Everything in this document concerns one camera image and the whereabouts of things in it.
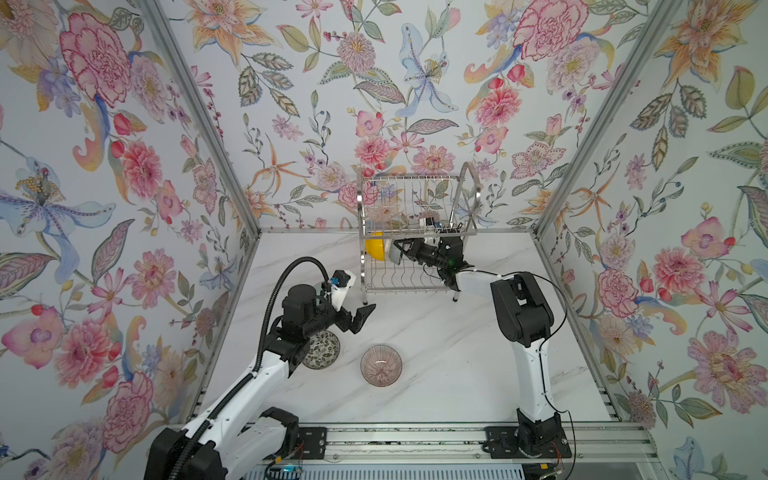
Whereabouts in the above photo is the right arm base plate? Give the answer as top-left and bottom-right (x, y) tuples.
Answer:
(482, 425), (573, 461)

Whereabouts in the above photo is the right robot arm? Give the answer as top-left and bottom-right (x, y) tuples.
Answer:
(389, 236), (565, 458)

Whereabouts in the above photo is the dark blue patterned bowl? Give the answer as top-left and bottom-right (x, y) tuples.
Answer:
(387, 239), (403, 265)

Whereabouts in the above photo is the black corrugated cable hose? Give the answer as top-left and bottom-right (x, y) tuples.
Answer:
(164, 256), (331, 480)

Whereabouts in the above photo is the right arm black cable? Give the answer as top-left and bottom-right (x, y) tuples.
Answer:
(419, 224), (577, 480)

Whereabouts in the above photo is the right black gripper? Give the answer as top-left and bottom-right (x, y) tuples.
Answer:
(396, 238), (450, 272)

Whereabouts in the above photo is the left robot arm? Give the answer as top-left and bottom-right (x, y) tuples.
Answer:
(144, 270), (374, 479)

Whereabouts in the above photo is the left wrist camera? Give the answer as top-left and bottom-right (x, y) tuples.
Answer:
(330, 270), (357, 311)

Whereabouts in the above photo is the pink glass bowl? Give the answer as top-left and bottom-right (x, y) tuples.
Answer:
(360, 345), (403, 388)

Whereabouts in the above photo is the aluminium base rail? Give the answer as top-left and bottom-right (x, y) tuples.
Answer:
(299, 420), (658, 464)

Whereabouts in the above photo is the steel two-tier dish rack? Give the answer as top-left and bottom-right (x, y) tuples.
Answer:
(355, 162), (482, 303)

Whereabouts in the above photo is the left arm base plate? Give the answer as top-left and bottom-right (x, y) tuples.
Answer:
(281, 427), (328, 460)

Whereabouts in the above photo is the black white speckled bowl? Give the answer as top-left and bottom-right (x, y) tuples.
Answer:
(302, 330), (341, 370)

